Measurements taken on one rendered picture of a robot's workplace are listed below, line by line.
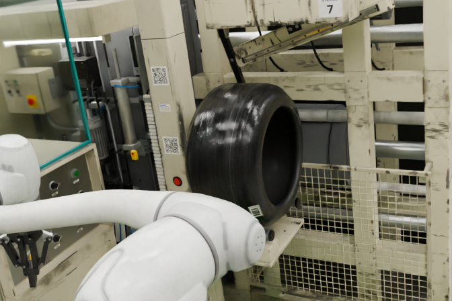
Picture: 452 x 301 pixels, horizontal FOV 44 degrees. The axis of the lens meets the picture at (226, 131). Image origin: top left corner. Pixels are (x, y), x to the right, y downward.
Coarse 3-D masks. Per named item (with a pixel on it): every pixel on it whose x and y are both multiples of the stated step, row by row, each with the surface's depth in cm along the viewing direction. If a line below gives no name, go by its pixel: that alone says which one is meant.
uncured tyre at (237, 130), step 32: (224, 96) 206; (256, 96) 202; (288, 96) 218; (192, 128) 203; (224, 128) 196; (256, 128) 195; (288, 128) 239; (192, 160) 201; (224, 160) 194; (256, 160) 195; (288, 160) 241; (192, 192) 206; (224, 192) 198; (256, 192) 196; (288, 192) 226
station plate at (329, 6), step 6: (318, 0) 205; (324, 0) 204; (330, 0) 203; (336, 0) 202; (318, 6) 206; (324, 6) 205; (330, 6) 204; (336, 6) 203; (324, 12) 205; (330, 12) 204; (336, 12) 203
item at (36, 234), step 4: (20, 232) 131; (24, 232) 131; (28, 232) 132; (32, 232) 135; (36, 232) 135; (40, 232) 135; (8, 236) 134; (12, 236) 135; (16, 236) 135; (24, 236) 135; (36, 236) 136; (12, 240) 135; (24, 240) 136; (36, 240) 136; (24, 244) 137
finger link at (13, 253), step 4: (0, 240) 134; (4, 240) 135; (0, 244) 135; (4, 244) 135; (8, 244) 136; (12, 244) 139; (4, 248) 136; (8, 248) 136; (12, 248) 138; (8, 252) 137; (12, 252) 138; (16, 252) 140; (12, 256) 138; (16, 256) 140; (12, 260) 139; (16, 260) 139; (16, 264) 139
